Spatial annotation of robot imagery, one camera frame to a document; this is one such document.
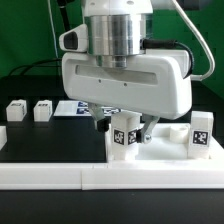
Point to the white U-shaped obstacle fence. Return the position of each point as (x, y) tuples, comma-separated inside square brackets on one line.
[(150, 174)]

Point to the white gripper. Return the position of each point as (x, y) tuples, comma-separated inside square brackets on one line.
[(154, 82)]

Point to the white marker base plate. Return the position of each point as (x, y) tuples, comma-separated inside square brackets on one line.
[(71, 108)]

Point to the white square table top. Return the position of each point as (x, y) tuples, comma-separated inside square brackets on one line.
[(169, 142)]

